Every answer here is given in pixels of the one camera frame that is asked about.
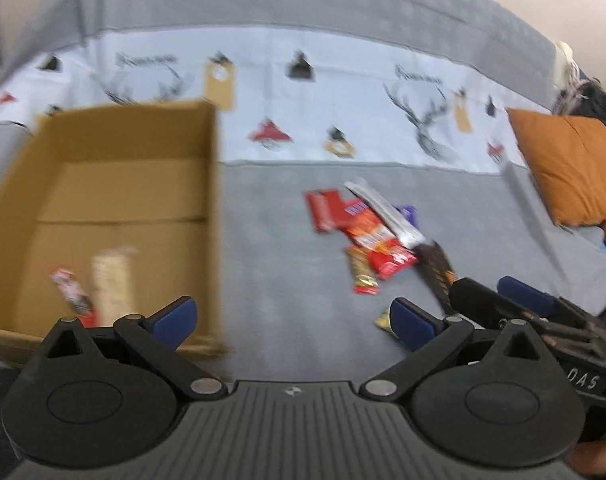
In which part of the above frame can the dark clothes pile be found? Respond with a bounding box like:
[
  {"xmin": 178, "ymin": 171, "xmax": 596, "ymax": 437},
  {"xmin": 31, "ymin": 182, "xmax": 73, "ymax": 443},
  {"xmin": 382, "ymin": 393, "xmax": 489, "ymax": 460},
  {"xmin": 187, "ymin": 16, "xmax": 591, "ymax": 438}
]
[{"xmin": 552, "ymin": 41, "xmax": 606, "ymax": 126}]

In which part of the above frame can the purple snack packet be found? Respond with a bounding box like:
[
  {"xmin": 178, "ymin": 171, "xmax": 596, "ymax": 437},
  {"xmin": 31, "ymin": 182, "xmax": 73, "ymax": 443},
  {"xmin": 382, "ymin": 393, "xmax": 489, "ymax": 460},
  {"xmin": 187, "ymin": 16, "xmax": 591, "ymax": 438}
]
[{"xmin": 396, "ymin": 205, "xmax": 418, "ymax": 228}]

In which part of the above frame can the plain red snack packet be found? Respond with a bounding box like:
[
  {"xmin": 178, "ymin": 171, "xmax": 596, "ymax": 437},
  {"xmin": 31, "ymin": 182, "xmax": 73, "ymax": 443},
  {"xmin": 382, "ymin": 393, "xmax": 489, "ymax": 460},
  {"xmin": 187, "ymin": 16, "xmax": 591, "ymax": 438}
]
[{"xmin": 304, "ymin": 188, "xmax": 354, "ymax": 233}]

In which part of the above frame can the yellow snack packet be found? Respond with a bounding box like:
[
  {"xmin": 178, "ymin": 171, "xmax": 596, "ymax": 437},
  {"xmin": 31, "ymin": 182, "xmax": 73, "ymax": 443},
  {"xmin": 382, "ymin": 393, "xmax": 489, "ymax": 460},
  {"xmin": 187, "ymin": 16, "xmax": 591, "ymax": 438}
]
[{"xmin": 375, "ymin": 310, "xmax": 397, "ymax": 338}]

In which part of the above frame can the small peanut candy bar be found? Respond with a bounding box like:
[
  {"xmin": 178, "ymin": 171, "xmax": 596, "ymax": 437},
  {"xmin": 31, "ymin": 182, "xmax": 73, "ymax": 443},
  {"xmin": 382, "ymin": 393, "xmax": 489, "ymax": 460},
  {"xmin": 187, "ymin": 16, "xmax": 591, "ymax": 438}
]
[{"xmin": 345, "ymin": 246, "xmax": 380, "ymax": 295}]

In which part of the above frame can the printed white sofa cover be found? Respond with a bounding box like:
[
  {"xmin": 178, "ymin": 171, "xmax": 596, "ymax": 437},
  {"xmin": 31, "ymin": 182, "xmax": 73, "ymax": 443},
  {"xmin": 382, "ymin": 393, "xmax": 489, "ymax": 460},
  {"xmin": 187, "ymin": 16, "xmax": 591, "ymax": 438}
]
[{"xmin": 0, "ymin": 27, "xmax": 527, "ymax": 174}]

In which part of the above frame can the brown cardboard box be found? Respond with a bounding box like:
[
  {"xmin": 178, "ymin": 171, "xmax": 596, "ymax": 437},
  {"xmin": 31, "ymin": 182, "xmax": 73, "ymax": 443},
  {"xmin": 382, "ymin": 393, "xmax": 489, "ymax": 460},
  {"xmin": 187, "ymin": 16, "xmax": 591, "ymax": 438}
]
[{"xmin": 0, "ymin": 101, "xmax": 224, "ymax": 364}]

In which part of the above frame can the large red orange snack bag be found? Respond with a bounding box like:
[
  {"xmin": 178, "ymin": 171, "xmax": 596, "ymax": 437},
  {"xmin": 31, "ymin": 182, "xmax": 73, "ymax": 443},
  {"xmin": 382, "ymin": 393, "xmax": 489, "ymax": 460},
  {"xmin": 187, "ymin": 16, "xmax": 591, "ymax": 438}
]
[{"xmin": 344, "ymin": 198, "xmax": 418, "ymax": 281}]

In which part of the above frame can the dark brown snack packet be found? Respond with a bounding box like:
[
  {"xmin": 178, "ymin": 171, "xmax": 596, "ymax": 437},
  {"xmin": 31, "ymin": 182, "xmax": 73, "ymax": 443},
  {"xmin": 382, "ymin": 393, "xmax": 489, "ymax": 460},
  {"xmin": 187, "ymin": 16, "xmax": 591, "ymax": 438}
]
[{"xmin": 413, "ymin": 242, "xmax": 457, "ymax": 316}]

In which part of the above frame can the silver snack stick packet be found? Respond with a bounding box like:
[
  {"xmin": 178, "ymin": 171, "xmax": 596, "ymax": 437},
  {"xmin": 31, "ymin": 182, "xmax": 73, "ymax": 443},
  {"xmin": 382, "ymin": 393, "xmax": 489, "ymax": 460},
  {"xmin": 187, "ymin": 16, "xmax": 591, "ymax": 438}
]
[{"xmin": 344, "ymin": 179, "xmax": 428, "ymax": 249}]

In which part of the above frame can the clear bag of white snacks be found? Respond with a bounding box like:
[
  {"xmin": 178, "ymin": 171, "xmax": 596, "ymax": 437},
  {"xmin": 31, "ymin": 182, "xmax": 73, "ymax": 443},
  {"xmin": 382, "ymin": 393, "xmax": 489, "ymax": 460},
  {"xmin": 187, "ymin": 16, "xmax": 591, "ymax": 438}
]
[{"xmin": 92, "ymin": 246, "xmax": 136, "ymax": 326}]

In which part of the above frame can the right hand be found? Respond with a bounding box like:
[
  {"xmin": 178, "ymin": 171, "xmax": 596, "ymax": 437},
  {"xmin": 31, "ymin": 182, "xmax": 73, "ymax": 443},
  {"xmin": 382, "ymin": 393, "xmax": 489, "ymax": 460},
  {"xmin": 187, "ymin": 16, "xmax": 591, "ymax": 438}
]
[{"xmin": 566, "ymin": 440, "xmax": 606, "ymax": 479}]

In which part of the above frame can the orange cushion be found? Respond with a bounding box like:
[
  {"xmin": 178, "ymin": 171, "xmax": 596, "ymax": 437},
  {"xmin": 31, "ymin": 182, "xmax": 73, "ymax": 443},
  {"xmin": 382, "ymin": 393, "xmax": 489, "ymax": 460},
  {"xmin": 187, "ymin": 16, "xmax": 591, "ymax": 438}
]
[{"xmin": 507, "ymin": 108, "xmax": 606, "ymax": 238}]

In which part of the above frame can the red white snack bar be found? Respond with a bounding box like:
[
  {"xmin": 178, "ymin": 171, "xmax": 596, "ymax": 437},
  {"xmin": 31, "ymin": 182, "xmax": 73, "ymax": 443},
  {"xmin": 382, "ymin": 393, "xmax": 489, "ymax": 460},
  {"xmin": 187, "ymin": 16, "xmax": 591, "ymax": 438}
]
[{"xmin": 50, "ymin": 268, "xmax": 98, "ymax": 327}]

